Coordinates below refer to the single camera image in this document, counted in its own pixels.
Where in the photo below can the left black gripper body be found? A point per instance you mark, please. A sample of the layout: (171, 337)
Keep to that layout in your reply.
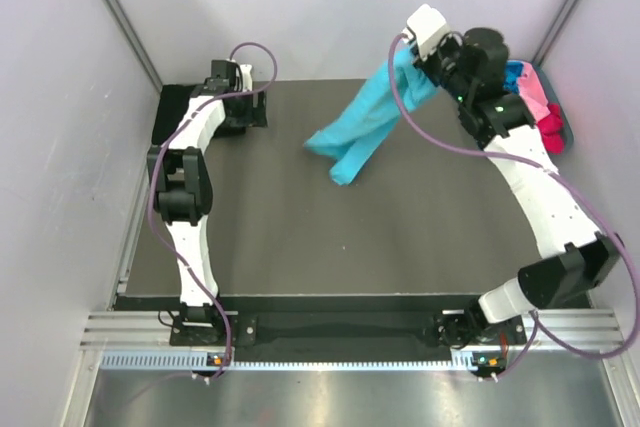
(245, 114)

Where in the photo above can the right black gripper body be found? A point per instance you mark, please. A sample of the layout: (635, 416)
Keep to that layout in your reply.
(439, 66)

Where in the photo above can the light blue t shirt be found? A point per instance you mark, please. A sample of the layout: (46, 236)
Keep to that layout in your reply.
(353, 137)

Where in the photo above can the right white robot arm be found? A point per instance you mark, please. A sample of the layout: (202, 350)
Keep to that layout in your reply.
(576, 256)

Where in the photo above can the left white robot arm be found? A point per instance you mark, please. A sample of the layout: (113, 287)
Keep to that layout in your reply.
(188, 118)

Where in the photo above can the folded black t shirt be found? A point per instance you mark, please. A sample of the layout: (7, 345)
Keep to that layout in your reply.
(173, 105)

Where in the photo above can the dark blue t shirt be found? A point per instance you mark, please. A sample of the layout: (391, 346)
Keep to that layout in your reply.
(514, 73)

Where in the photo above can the pink t shirt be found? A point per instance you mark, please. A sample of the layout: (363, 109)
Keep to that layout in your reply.
(532, 92)

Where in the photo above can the blue laundry basket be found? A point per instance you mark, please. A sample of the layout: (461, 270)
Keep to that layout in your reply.
(553, 96)

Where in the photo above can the magenta t shirt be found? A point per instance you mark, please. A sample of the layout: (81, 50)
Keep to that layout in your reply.
(551, 128)

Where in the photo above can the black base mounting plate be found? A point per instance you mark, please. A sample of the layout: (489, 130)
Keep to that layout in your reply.
(360, 336)

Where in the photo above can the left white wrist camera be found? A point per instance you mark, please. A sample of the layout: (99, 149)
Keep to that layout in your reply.
(244, 79)

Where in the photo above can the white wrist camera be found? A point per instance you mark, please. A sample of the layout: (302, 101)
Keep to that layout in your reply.
(424, 30)
(244, 79)

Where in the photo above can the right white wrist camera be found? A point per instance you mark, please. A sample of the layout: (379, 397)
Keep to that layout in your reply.
(424, 30)

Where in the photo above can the right corner aluminium post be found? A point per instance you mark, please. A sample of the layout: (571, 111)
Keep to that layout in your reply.
(570, 4)

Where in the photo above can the corner aluminium post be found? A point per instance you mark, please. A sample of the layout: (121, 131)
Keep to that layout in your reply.
(570, 4)
(126, 28)

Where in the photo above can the left corner aluminium post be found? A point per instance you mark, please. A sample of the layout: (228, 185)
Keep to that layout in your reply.
(126, 28)

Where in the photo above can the slotted cable duct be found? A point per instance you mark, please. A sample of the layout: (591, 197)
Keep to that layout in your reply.
(209, 362)

